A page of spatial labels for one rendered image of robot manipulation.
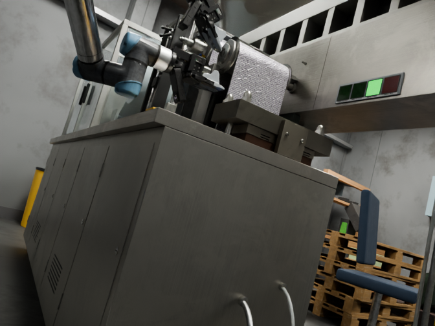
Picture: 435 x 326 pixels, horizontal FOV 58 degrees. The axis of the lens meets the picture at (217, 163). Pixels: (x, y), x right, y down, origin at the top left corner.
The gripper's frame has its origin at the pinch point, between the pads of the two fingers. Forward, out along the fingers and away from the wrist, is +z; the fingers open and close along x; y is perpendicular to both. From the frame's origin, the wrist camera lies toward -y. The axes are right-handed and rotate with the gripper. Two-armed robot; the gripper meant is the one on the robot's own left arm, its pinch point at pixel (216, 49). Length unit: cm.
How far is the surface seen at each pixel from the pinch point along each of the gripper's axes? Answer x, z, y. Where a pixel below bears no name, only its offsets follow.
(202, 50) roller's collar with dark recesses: 20.3, -1.8, 6.5
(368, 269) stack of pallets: 111, 236, 106
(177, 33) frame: 25.1, -12.8, 2.0
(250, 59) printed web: -8.1, 8.8, 6.0
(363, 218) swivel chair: 60, 151, 81
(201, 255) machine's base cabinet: -34, 43, -55
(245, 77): -8.1, 13.5, 0.4
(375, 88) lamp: -44, 33, 17
